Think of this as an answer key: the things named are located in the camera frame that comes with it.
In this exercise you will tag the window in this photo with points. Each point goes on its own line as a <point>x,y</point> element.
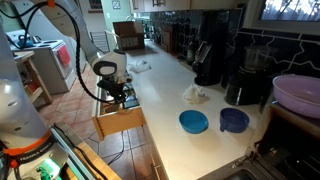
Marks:
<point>290,11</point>

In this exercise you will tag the white stove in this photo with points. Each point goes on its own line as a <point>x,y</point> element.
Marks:
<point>53,66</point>

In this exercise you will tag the white plastic bag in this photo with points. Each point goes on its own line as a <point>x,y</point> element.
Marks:
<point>139,66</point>

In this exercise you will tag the wooden robot mount platform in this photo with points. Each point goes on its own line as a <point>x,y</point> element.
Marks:
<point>86,156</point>

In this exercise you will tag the brown wooden board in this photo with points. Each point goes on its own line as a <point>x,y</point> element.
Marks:
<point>168,38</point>

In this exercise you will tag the wooden cart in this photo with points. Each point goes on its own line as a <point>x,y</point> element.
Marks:
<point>31,80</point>

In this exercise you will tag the cardboard box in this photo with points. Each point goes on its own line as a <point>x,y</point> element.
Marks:
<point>130,35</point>

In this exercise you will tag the black dish rack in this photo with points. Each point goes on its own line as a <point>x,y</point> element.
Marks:
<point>293,150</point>

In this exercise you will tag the red towel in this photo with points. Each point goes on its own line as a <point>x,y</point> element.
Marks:
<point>64,55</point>

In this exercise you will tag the teal kettle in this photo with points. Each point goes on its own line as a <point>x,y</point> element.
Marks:
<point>26,42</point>

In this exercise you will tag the purple bowl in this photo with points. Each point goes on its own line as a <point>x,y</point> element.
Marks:
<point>296,95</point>

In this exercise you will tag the dark bottle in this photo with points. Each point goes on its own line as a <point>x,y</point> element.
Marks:
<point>190,51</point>

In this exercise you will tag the white slatted vent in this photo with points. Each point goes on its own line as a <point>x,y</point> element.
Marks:
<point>100,41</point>

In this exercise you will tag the metal sink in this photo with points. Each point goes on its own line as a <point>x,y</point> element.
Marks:
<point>240,172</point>

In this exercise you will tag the blue bowl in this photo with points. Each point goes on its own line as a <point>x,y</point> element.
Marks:
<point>193,121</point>

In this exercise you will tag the dark blue box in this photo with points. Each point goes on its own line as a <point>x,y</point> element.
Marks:
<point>131,102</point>

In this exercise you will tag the white refrigerator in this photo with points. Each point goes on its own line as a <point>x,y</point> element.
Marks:
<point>43,23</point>

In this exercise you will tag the wooden drawer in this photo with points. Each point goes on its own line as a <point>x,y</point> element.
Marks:
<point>116,121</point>

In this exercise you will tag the black blender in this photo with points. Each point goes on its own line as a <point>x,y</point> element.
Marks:
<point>248,76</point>

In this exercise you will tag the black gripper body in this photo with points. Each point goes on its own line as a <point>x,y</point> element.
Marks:
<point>111,86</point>

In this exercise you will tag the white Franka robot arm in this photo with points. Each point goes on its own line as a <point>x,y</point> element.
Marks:
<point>110,65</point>

